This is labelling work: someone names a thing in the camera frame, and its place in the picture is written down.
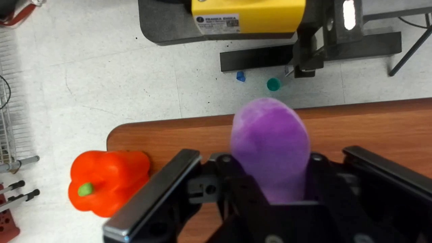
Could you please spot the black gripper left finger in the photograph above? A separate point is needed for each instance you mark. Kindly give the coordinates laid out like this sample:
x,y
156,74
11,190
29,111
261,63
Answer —
x,y
153,197

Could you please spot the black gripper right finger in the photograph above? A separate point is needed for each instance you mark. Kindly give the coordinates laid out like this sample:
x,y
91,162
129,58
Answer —
x,y
386,189

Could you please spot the purple plush toy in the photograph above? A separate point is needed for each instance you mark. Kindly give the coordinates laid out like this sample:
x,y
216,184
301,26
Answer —
x,y
270,148

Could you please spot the orange toy bell pepper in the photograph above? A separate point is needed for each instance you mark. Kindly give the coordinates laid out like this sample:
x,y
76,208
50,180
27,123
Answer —
x,y
108,180

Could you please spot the dark red block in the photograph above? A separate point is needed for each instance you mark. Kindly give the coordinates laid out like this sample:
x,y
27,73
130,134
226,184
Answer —
x,y
7,224

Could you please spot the small blue cap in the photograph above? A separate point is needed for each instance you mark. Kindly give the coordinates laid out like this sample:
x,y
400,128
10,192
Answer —
x,y
241,76

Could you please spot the small green cap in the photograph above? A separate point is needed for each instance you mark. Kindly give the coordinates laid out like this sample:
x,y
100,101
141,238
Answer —
x,y
273,84

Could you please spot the yellow emergency stop box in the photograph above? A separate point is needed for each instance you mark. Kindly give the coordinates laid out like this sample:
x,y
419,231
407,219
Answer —
x,y
251,15

